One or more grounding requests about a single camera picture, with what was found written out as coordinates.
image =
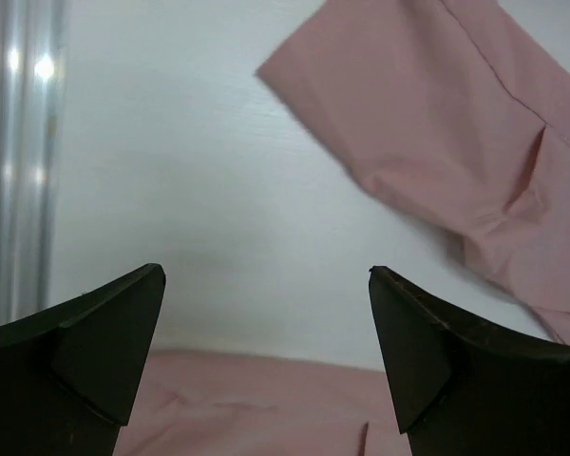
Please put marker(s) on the pink trousers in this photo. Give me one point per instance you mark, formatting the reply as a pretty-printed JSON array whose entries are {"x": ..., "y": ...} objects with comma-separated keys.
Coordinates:
[{"x": 448, "y": 110}]

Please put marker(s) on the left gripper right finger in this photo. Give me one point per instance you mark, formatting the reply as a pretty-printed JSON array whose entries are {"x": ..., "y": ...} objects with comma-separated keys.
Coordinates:
[{"x": 462, "y": 385}]

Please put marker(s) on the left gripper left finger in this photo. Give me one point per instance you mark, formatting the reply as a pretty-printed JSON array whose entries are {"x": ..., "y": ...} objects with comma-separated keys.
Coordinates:
[{"x": 69, "y": 375}]

